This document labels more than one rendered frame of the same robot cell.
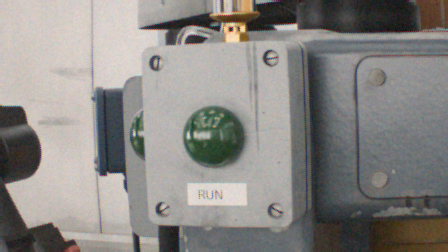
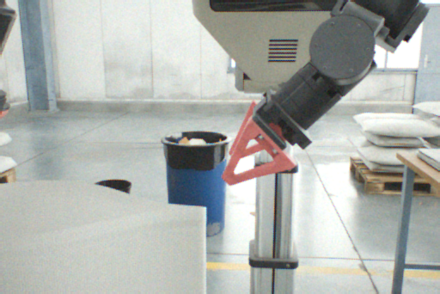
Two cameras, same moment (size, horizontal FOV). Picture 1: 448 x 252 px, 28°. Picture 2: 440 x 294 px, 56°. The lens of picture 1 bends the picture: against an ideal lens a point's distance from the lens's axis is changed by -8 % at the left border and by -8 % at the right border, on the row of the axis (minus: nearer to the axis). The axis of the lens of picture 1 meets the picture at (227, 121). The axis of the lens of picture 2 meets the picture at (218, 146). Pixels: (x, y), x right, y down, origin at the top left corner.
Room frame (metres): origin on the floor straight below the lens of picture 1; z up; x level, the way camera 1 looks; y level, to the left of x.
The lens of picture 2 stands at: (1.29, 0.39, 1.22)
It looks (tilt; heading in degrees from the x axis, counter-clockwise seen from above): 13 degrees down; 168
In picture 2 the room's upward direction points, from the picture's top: straight up
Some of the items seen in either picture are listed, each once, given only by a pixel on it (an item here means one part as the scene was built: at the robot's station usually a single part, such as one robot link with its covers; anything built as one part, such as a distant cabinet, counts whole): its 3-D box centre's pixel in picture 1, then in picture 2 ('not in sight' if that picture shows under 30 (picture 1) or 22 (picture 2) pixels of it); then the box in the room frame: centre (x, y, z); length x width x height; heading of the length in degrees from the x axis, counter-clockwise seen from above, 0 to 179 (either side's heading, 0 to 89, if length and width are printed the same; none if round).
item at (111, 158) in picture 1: (128, 140); not in sight; (1.02, 0.11, 1.25); 0.10 x 0.08 x 0.12; 8
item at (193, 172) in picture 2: not in sight; (197, 182); (-1.46, 0.82, 0.32); 0.51 x 0.48 x 0.65; 163
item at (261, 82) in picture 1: (228, 133); not in sight; (0.49, 0.00, 1.28); 0.08 x 0.05 x 0.09; 73
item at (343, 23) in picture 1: (360, 20); not in sight; (0.65, -0.10, 1.35); 0.09 x 0.09 x 0.03
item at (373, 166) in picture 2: not in sight; (386, 161); (-2.13, 2.76, 0.20); 0.66 x 0.42 x 0.13; 160
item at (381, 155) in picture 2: not in sight; (400, 154); (-1.88, 2.72, 0.33); 0.66 x 0.43 x 0.13; 73
